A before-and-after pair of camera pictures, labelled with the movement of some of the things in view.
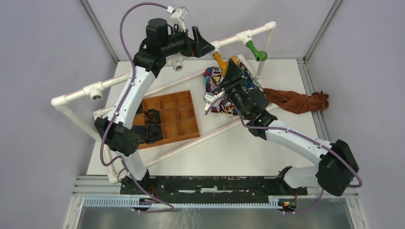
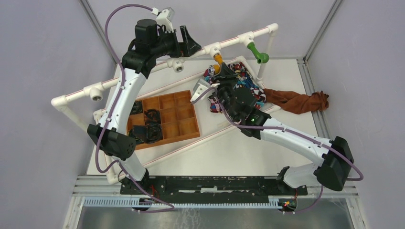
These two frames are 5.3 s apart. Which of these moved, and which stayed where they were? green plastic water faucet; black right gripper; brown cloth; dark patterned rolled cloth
Moved: black right gripper
Stayed: dark patterned rolled cloth; brown cloth; green plastic water faucet
